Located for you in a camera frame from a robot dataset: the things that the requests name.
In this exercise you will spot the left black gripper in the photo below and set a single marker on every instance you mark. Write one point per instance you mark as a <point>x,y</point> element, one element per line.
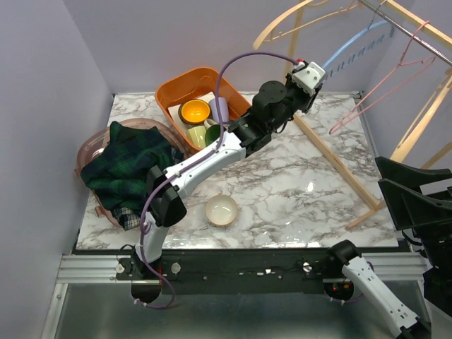
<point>307,100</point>

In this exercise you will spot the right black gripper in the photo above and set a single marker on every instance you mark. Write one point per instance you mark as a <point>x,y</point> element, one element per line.
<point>409,207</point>

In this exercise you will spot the pink wire hanger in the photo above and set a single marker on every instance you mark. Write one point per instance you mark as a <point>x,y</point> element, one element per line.
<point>402,63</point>

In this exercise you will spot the light blue hanger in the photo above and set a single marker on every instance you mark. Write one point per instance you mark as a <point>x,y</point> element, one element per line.
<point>376,32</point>

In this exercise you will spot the dark green plaid skirt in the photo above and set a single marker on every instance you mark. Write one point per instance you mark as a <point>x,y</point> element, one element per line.
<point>118,175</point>

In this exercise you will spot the navy plaid skirt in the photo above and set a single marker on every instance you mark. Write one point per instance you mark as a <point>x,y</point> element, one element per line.
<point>129,219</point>

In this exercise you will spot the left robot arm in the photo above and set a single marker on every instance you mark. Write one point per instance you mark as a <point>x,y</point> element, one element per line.
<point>272,107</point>

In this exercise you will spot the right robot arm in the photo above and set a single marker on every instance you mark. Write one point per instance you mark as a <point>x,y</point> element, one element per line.
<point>401,321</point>

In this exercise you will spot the beige empty hanger left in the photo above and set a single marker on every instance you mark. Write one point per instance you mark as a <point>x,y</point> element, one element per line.
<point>271,32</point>

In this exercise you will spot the wooden clothes rack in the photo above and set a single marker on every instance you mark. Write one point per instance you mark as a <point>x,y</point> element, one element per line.
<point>363,193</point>

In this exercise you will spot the lavender cup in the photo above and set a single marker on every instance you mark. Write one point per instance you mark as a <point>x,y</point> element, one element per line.
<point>219,108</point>

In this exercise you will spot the green cup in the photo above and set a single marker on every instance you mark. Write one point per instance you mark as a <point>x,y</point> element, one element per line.
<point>213,134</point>

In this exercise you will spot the orange plastic bin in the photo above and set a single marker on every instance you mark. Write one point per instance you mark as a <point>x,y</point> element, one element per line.
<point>190,85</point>

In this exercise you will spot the orange bowl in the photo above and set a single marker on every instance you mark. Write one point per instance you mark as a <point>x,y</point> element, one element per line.
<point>194,112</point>

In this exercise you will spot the white paper sheet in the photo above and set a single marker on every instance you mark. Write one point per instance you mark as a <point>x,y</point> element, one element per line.
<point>174,110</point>

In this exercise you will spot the small white ceramic bowl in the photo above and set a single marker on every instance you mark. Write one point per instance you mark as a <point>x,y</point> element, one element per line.
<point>221,210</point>

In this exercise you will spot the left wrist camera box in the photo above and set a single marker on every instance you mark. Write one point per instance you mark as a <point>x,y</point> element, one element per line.
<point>308,76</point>

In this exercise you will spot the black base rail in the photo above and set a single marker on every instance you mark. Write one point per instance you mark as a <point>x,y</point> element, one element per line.
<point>241,271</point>

